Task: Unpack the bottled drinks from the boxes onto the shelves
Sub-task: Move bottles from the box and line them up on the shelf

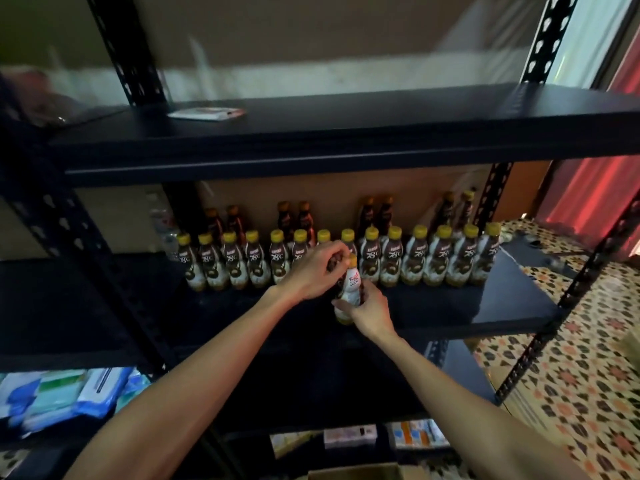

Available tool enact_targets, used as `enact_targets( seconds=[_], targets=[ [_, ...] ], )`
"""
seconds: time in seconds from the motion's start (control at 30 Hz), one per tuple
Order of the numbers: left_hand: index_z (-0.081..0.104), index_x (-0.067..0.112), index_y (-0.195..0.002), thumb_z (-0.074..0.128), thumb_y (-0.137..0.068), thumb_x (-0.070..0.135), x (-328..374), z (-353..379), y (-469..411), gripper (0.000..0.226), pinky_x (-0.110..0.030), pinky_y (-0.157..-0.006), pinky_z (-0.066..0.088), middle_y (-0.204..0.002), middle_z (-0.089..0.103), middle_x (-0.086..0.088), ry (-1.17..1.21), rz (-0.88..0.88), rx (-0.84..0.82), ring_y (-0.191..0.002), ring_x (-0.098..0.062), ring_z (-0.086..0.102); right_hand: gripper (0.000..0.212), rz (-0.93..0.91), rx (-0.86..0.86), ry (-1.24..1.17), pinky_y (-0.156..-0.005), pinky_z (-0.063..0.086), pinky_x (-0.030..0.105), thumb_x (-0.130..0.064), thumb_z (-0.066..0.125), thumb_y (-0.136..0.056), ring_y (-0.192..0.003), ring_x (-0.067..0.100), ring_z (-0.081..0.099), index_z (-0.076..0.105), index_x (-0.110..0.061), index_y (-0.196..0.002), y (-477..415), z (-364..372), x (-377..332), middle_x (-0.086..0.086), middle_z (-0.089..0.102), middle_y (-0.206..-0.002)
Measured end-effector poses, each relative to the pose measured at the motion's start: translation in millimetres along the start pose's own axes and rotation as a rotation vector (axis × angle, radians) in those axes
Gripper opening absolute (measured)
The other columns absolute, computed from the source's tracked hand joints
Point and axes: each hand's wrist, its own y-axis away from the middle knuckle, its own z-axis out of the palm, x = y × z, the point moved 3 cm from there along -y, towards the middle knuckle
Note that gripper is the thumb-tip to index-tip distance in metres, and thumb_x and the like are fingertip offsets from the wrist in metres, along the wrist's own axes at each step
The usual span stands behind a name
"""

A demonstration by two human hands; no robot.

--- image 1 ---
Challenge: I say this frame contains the person's right hand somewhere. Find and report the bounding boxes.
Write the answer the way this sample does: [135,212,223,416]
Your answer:
[333,283,399,346]

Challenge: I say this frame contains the person's left hand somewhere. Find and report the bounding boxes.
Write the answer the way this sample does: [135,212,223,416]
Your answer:
[275,241,351,304]

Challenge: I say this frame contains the row of yellow-capped coffee bottles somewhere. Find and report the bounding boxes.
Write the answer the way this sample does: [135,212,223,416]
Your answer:
[176,193,504,292]

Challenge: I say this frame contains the black metal shelf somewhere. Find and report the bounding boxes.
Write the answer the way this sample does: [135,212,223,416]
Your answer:
[0,75,181,480]
[45,0,640,480]

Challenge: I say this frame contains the person's right forearm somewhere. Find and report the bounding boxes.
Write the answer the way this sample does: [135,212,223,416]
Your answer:
[375,329,591,480]

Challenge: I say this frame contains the person's left forearm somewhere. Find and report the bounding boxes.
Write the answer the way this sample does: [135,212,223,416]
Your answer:
[65,289,301,480]

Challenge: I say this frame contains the stack of pink white boxes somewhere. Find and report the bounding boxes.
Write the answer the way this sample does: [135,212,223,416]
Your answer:
[322,425,379,451]

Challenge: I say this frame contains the row of orange blue packets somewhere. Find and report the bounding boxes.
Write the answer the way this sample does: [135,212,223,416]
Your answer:
[385,419,451,452]

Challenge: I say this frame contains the tissue packs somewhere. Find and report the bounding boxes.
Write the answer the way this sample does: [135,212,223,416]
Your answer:
[268,431,323,459]

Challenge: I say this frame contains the clear water bottle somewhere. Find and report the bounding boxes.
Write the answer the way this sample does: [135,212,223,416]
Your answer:
[148,195,181,258]

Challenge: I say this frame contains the dark floor mat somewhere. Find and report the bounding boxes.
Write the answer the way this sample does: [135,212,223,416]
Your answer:
[505,233,571,271]

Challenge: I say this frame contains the flat white orange packet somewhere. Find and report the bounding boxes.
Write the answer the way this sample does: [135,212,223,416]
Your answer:
[167,107,247,122]

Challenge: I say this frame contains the red curtain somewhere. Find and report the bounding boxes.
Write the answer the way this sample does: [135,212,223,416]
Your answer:
[535,35,640,258]

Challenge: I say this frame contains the row of wet wipe packs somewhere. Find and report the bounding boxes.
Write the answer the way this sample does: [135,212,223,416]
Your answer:
[0,367,151,436]

